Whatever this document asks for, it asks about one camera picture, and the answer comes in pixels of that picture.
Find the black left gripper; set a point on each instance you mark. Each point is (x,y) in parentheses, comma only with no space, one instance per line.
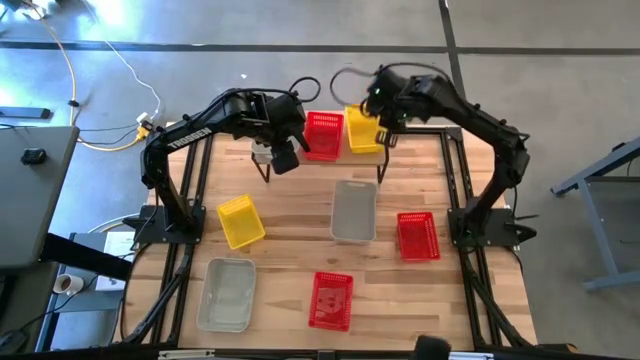
(286,161)

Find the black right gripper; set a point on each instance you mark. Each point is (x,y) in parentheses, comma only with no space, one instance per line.
(395,100)

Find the red slotted plastic basket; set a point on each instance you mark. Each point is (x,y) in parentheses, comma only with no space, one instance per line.
(324,140)
(419,237)
(330,302)

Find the yellow slotted plastic basket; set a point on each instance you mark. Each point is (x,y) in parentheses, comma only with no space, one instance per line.
(362,132)
(241,222)

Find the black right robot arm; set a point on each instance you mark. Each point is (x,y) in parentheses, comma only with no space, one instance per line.
(480,120)

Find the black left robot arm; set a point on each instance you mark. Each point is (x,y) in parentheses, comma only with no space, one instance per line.
(190,137)

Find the person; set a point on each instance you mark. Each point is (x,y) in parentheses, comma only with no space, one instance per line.
(431,349)

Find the black desk beam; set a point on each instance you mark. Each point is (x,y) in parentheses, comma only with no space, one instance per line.
(85,257)

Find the small black device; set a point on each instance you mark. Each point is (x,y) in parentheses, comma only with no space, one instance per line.
(33,156)

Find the white cup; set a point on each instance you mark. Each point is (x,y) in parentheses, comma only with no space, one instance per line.
(67,284)

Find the grey desk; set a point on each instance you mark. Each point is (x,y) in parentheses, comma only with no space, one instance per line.
(35,210)

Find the flat black bar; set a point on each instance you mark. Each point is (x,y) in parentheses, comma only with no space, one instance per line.
(25,112)

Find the black computer mouse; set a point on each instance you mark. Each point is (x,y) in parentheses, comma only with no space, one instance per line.
(12,342)

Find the black aluminium table frame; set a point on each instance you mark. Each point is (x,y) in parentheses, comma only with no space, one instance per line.
(191,170)

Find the grey-blue steel table frame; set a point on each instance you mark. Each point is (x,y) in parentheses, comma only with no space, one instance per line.
(597,225)

